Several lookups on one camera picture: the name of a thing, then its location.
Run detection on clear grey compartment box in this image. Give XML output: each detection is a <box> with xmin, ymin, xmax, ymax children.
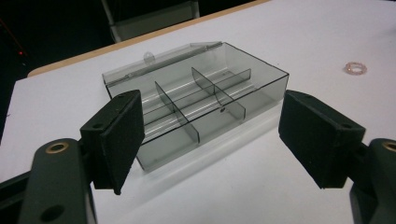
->
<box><xmin>102</xmin><ymin>40</ymin><xmax>290</xmax><ymax>173</ymax></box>

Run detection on pink beaded ring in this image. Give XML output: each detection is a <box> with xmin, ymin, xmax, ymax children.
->
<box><xmin>344</xmin><ymin>61</ymin><xmax>368</xmax><ymax>76</ymax></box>

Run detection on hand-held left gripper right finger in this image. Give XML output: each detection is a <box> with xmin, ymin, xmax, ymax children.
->
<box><xmin>277</xmin><ymin>89</ymin><xmax>367</xmax><ymax>189</ymax></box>

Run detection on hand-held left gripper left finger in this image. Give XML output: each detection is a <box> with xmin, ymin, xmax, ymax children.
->
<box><xmin>79</xmin><ymin>89</ymin><xmax>146</xmax><ymax>196</ymax></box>

